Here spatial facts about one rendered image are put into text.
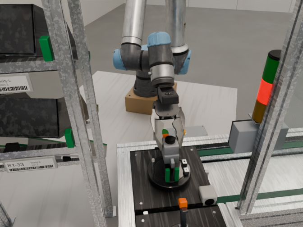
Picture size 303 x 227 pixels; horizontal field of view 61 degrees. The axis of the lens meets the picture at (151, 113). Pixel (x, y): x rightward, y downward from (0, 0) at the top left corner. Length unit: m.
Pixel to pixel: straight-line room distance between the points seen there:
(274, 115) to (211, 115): 0.76
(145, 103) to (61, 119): 0.80
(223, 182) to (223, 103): 0.60
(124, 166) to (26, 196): 0.36
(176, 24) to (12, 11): 0.79
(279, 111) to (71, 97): 0.41
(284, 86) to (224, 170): 0.50
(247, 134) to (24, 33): 0.49
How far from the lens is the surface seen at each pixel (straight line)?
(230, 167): 0.99
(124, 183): 0.86
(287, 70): 0.54
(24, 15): 0.44
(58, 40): 0.38
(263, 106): 0.60
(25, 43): 0.44
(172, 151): 0.76
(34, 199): 1.03
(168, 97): 0.69
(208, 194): 0.80
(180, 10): 1.12
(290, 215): 0.92
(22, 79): 0.41
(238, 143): 0.65
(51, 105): 0.50
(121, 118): 1.29
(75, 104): 0.41
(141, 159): 0.91
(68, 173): 1.06
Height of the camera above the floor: 1.61
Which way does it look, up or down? 35 degrees down
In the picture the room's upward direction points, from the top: 1 degrees counter-clockwise
